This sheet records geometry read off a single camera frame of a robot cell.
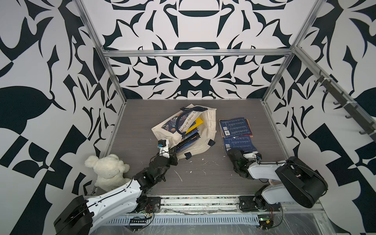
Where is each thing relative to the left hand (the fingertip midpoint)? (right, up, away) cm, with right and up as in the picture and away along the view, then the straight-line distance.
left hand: (174, 144), depth 80 cm
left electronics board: (-18, -38, -7) cm, 42 cm away
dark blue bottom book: (+6, -2, +12) cm, 13 cm away
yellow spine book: (+14, +11, +17) cm, 25 cm away
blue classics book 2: (+44, -3, +17) cm, 47 cm away
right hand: (+37, -4, +13) cm, 39 cm away
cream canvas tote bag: (-2, +9, +7) cm, 12 cm away
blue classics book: (+39, +8, +21) cm, 45 cm away
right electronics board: (+45, -35, -9) cm, 57 cm away
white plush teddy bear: (-28, -9, -13) cm, 32 cm away
